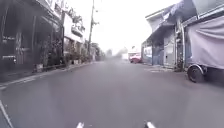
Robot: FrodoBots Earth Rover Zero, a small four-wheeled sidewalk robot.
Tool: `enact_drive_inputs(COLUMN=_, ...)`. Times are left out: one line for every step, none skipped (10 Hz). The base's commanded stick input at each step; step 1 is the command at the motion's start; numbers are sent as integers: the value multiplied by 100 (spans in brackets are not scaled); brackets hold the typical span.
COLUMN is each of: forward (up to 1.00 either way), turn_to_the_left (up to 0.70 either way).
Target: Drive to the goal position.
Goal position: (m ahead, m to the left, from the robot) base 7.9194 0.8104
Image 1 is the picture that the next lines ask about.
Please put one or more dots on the white vehicle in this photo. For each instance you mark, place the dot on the white vehicle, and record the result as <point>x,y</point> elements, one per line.
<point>125,56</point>

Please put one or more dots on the row of trees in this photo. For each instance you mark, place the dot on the row of trees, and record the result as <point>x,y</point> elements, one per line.
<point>96,51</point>

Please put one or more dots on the red car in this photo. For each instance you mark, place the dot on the red car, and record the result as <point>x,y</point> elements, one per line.
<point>135,59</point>

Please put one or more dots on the grey asphalt road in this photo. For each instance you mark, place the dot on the grey asphalt road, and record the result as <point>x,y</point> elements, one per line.
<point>113,93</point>

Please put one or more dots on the utility pole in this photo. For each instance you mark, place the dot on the utility pole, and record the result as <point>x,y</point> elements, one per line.
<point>90,30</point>

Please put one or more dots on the white building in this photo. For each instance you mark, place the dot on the white building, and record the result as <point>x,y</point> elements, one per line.
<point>73,33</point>

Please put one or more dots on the grey building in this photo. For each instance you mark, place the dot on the grey building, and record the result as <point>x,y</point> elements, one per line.
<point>166,36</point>

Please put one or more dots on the robot's own part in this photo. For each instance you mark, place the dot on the robot's own part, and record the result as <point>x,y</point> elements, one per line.
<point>150,125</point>
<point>80,125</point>

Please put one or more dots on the grey concrete pavement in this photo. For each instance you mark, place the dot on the grey concrete pavement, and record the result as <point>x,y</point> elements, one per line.
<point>30,77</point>

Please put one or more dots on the dark building with plants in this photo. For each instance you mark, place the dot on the dark building with plants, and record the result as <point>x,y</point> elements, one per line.
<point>26,36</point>

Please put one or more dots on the grey covered truck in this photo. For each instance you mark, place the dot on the grey covered truck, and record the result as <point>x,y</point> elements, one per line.
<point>205,43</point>

